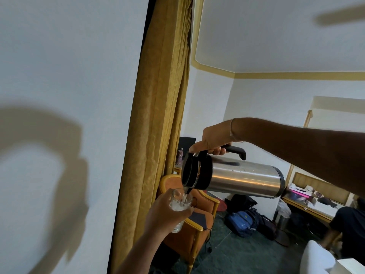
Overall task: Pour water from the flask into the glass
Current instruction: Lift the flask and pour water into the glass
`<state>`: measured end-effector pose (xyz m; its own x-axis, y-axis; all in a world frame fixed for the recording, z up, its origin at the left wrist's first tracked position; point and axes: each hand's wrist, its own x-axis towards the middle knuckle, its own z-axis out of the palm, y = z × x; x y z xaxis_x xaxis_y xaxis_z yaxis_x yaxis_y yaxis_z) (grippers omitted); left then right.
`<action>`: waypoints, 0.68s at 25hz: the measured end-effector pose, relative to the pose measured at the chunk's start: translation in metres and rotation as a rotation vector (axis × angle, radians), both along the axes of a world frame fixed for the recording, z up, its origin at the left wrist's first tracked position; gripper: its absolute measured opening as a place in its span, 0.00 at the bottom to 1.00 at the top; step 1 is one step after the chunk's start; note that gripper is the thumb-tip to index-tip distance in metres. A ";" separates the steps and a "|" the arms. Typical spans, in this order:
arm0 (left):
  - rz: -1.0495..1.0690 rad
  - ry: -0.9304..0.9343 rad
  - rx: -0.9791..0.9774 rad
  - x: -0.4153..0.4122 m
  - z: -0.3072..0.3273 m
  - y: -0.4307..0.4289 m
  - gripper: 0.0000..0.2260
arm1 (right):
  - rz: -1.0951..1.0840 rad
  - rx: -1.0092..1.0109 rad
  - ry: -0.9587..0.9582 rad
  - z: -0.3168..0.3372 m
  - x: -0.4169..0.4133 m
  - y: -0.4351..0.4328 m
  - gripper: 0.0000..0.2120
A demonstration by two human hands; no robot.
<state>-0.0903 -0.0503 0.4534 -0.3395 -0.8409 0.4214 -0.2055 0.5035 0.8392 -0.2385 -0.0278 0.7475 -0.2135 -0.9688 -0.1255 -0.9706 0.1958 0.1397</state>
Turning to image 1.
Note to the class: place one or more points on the purple patterned bottle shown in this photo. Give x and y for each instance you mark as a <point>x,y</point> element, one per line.
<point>179,156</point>

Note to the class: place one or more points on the wooden framed mirror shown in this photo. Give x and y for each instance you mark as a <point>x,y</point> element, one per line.
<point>319,168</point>

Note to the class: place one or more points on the clear drinking glass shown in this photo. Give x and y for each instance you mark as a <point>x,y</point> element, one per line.
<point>180,206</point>

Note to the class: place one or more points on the blue backpack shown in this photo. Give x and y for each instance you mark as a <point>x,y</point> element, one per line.
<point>240,223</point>

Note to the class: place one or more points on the wooden desk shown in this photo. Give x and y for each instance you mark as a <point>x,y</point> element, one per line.
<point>306,209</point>

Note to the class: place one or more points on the black television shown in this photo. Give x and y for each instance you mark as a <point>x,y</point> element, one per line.
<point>186,145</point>

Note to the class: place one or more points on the person's left forearm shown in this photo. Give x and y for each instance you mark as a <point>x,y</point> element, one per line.
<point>137,253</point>

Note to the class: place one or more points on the steel pedal bin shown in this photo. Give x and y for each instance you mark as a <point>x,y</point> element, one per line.
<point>281,222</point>

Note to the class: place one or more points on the black bag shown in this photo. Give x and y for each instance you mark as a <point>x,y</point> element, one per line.
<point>239,203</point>

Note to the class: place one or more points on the person's right forearm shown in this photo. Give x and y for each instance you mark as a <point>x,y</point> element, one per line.
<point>302,154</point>

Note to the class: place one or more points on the pink box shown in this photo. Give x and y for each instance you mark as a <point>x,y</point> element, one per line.
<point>298,193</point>

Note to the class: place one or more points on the orange armchair wooden frame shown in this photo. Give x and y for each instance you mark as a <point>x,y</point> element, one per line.
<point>196,225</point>

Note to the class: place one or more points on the person's right thumb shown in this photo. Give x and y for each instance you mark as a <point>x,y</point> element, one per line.
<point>196,147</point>

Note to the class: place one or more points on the person's left hand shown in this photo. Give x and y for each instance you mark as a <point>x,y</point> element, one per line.
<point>164,211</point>

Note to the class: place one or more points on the white bed linen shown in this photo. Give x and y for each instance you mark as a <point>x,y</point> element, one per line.
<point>322,259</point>

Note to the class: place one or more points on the person's right hand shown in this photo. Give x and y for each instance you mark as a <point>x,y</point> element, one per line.
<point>213,136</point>

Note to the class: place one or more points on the black backpack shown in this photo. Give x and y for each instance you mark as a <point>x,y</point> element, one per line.
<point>265,225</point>

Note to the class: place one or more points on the golden yellow curtain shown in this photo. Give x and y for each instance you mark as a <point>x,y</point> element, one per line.
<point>155,134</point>

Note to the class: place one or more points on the red round stool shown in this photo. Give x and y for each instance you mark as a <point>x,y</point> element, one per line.
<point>219,206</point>

